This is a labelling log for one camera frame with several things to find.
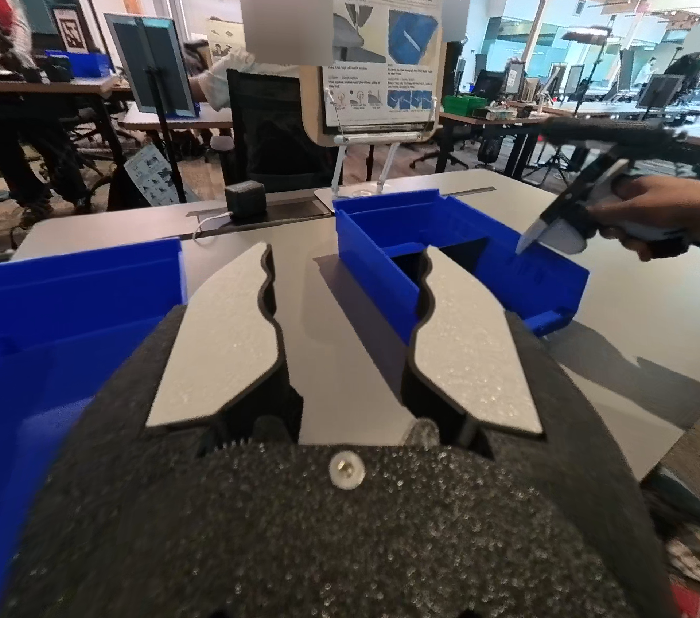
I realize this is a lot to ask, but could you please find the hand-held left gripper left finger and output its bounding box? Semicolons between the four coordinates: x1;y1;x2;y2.
145;242;304;444

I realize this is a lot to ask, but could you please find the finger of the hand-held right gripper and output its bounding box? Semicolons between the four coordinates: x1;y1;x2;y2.
547;223;590;256
517;159;631;254

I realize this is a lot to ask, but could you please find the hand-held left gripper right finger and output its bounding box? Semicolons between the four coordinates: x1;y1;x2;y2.
401;245;544;446

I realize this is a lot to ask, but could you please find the blue plastic bin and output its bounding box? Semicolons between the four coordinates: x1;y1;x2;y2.
45;50;113;78
0;238;188;583
334;188;590;347

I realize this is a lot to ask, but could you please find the person's right hand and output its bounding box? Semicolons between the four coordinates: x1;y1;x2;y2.
588;174;700;262

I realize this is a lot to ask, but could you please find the wooden desk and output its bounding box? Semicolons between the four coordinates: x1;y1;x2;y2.
437;104;700;180
0;76;133;176

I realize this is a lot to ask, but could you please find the black computer monitor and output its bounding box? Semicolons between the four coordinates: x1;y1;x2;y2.
473;70;506;99

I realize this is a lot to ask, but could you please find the green plastic crate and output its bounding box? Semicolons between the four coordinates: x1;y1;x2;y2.
443;96;489;117

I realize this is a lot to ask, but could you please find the black charger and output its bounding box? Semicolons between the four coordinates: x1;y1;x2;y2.
225;181;267;221

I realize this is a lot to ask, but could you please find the illustrated sheet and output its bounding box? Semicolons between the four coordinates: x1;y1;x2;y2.
123;144;188;207

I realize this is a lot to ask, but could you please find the black mesh office chair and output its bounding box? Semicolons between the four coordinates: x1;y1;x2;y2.
225;67;342;189

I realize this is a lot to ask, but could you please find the instruction sheet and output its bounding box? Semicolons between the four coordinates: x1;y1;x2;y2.
320;0;441;127

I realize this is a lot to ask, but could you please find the grey panel on pole stand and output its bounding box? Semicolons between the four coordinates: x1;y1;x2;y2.
104;12;199;206

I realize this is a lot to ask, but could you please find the cardboard box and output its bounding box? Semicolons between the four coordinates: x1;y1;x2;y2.
207;17;245;66

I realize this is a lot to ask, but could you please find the fiducial marker sign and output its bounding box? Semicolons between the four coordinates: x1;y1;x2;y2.
52;6;92;54

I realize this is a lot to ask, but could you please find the white charger cable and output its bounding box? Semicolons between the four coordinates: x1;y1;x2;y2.
194;211;233;243

